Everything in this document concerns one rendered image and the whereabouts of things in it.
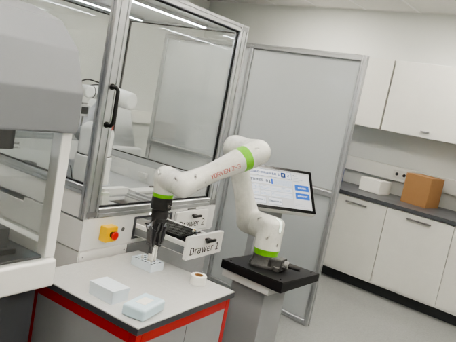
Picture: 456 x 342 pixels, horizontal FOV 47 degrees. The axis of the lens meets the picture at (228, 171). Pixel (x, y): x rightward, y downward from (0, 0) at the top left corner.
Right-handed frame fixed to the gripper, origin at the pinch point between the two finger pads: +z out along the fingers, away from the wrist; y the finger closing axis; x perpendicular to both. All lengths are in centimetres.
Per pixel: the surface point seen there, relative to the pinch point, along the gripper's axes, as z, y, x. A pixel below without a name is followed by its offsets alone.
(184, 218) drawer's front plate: -5, 48, 23
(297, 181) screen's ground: -30, 132, 4
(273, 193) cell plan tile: -21, 114, 9
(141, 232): -2.4, 11.6, 19.5
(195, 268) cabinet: 28, 71, 26
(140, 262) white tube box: 5.3, -3.3, 3.1
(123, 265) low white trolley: 7.8, -8.1, 8.9
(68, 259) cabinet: 9.5, -22.7, 28.5
